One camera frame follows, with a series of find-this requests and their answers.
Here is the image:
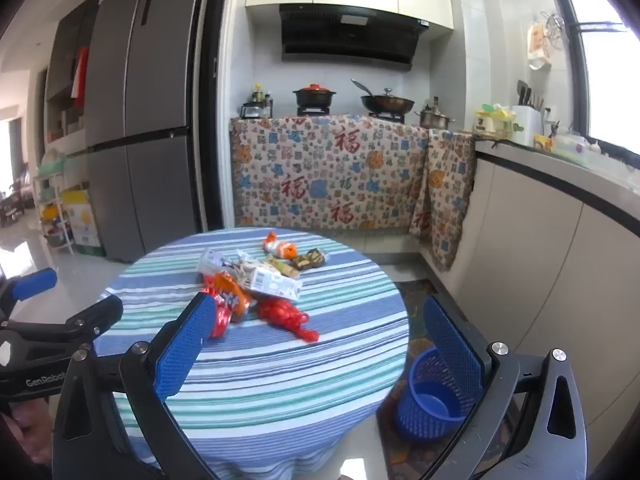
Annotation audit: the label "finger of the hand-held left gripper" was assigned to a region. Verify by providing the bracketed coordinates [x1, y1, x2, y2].
[0, 296, 123, 345]
[0, 267, 57, 320]

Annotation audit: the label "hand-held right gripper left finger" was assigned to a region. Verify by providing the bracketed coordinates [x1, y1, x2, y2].
[52, 291, 221, 480]

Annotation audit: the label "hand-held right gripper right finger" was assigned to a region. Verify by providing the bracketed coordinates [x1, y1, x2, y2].
[415, 295, 588, 480]

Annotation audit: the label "red gold-print packet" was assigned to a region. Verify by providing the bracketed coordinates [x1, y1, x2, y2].
[202, 287, 233, 341]

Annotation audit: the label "blue plastic basket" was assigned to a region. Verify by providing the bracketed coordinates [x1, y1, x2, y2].
[392, 347, 481, 443]

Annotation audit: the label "orange snack bag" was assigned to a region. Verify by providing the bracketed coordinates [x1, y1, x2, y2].
[212, 270, 256, 326]

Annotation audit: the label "clear plastic cartoon box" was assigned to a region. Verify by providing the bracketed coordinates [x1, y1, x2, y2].
[197, 248, 237, 276]

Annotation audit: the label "red wrapper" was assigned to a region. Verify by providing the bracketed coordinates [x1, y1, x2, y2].
[256, 296, 321, 344]

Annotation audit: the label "white printed snack packet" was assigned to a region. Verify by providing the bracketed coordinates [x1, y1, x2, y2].
[247, 266, 304, 302]

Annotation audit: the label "yellow green wrapper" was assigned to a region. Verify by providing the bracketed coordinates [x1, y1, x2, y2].
[265, 256, 301, 279]

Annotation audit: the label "orange white wrapper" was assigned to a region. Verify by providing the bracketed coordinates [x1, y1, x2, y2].
[262, 231, 299, 260]

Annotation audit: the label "dark gold wrapper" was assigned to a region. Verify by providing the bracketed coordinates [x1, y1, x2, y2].
[291, 248, 327, 269]

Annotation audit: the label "person's left hand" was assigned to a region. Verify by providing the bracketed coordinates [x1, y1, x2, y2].
[0, 400, 55, 465]

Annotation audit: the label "white storage rack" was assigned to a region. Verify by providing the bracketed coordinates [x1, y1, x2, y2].
[34, 152, 77, 257]

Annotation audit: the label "yellow cardboard box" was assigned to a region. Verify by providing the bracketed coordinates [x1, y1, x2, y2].
[62, 187, 104, 257]

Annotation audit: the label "blue striped tablecloth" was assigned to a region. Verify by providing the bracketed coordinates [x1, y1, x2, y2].
[92, 227, 411, 480]

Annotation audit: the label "beige lower cabinets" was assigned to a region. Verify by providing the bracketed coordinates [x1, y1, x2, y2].
[419, 152, 640, 461]

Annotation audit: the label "narrow patterned cloth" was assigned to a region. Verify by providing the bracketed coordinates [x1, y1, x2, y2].
[409, 129, 477, 273]

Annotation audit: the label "grey shelving unit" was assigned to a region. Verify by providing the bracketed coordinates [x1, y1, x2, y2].
[42, 0, 103, 157]

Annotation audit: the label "grey refrigerator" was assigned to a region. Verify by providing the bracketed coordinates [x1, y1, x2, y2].
[82, 0, 221, 263]

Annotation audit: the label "red hanging bag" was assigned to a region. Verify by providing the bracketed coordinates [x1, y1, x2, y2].
[71, 47, 90, 109]

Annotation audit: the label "large patterned cloth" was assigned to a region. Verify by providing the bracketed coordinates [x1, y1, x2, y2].
[229, 116, 431, 238]

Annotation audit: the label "steel pot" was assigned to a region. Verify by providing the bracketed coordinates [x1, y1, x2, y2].
[416, 104, 456, 130]

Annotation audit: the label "yellow green plastic container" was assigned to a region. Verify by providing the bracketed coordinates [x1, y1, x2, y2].
[474, 104, 516, 140]

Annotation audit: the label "white knife block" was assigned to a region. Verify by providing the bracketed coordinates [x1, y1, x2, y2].
[511, 80, 545, 147]

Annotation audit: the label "black condiment rack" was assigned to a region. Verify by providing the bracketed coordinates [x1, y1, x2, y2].
[240, 83, 274, 120]

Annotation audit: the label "wok with glass lid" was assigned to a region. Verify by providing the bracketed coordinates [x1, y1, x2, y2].
[351, 79, 416, 115]

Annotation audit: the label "black clay pot red lid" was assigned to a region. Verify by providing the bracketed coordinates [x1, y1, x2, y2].
[292, 84, 338, 109]

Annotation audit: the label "hanging patterned bag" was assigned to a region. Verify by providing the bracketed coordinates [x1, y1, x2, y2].
[526, 24, 553, 71]

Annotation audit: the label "black range hood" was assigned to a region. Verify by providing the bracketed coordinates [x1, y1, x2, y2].
[279, 4, 430, 71]

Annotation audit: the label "dark framed window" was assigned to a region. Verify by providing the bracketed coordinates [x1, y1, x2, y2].
[545, 0, 640, 158]

